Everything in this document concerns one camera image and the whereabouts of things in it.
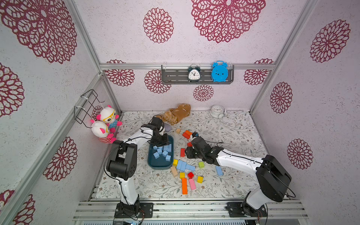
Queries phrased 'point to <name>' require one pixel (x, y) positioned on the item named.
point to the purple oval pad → (168, 127)
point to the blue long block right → (219, 170)
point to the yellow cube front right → (200, 179)
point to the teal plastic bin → (161, 162)
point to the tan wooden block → (174, 170)
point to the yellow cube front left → (182, 175)
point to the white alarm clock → (217, 111)
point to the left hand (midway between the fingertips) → (167, 144)
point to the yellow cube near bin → (175, 162)
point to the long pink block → (192, 184)
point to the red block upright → (182, 153)
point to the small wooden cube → (178, 131)
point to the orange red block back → (187, 134)
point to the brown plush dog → (173, 115)
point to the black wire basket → (82, 113)
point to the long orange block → (184, 190)
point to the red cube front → (190, 175)
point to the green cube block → (201, 165)
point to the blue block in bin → (168, 148)
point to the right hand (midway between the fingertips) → (185, 149)
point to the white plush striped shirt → (100, 130)
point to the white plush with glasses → (108, 116)
